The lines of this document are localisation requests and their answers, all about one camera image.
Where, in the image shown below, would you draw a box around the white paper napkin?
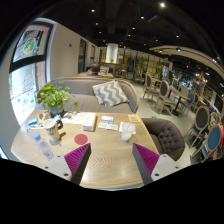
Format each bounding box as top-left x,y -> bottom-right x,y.
118,121 -> 137,135

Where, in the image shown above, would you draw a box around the ceiling spot lights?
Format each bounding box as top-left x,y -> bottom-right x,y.
89,1 -> 221,64

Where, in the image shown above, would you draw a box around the blue and white small box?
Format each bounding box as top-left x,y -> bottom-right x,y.
27,116 -> 39,127

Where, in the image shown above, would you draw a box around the group of dining chairs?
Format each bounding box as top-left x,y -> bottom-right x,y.
142,71 -> 224,164

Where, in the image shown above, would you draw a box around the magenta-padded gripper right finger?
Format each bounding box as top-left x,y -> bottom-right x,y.
131,142 -> 184,186

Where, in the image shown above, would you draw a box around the person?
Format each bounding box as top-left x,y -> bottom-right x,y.
84,62 -> 101,77

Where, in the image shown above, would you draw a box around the printed menu brochure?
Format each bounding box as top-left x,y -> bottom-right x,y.
62,111 -> 89,126

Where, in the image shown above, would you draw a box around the window with painted decals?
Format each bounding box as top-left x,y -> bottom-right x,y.
8,21 -> 54,126

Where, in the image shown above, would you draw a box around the white paper leaflets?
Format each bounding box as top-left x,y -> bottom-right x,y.
97,121 -> 120,132

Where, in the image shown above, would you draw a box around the white mug with black handle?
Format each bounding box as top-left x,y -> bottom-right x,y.
43,118 -> 64,143

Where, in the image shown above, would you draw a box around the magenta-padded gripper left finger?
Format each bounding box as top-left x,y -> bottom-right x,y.
42,142 -> 92,186

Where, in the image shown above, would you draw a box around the blue and white card pack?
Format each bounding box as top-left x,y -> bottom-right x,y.
100,114 -> 115,124

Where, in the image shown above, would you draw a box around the clear blue-capped water bottle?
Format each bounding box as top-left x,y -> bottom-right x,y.
32,132 -> 56,162

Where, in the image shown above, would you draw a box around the dark grey tufted armchair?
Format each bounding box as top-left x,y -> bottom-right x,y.
141,117 -> 186,162

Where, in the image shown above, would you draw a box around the grey wood-framed sofa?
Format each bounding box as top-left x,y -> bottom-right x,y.
36,77 -> 141,115

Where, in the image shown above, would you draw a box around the brown cardboard stand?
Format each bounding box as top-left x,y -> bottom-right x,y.
36,110 -> 52,125

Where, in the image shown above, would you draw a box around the clear plastic cup with straw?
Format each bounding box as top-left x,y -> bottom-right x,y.
120,120 -> 135,143

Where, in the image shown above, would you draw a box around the grey chevron pillow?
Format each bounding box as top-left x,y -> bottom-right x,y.
91,79 -> 130,108

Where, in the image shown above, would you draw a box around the green potted plant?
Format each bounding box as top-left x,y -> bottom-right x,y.
35,80 -> 80,118

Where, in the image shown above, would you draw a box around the flat round red coaster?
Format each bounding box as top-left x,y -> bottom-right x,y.
73,133 -> 89,146

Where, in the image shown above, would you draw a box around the yellow card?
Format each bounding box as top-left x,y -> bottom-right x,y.
127,114 -> 141,123

